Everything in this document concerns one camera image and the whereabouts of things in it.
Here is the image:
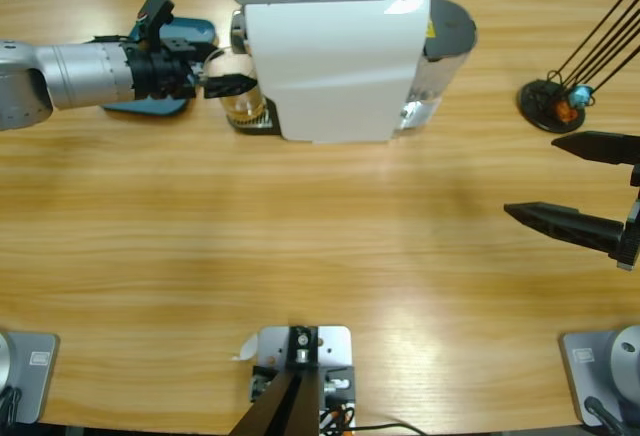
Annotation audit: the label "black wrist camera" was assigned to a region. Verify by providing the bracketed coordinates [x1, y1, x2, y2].
[135, 0, 176, 52]

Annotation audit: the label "black cable under white block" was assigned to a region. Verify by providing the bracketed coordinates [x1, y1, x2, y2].
[349, 422, 434, 436]

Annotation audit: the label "black capsule holder with rods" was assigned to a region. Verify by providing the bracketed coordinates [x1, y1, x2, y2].
[517, 0, 640, 135]

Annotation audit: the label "orange wires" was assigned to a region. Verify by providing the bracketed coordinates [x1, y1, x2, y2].
[319, 403, 357, 430]

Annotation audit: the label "white paper tag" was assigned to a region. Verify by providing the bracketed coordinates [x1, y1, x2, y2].
[229, 333, 261, 363]

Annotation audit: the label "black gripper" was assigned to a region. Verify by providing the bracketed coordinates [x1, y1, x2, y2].
[122, 36, 257, 102]
[503, 130, 640, 271]

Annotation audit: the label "blue coffee capsule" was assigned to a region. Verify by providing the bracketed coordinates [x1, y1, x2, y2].
[569, 83, 595, 107]

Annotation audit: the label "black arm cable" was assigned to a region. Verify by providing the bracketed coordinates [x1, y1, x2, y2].
[89, 33, 146, 46]

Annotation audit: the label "clear drinking glass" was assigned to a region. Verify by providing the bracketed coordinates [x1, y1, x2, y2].
[201, 47, 269, 130]

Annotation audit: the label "teal plastic tray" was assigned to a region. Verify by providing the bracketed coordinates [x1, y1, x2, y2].
[99, 16, 218, 119]

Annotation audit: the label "white block with dark post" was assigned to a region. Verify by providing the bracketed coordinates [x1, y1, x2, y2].
[229, 324, 357, 436]

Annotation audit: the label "black base cable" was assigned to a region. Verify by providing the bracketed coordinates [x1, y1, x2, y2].
[583, 395, 629, 436]
[0, 386, 24, 427]

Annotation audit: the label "orange coffee capsule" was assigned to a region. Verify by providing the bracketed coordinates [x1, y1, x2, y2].
[554, 100, 581, 121]

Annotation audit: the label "white capsule coffee machine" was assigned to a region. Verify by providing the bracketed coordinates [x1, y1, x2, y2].
[227, 0, 444, 146]

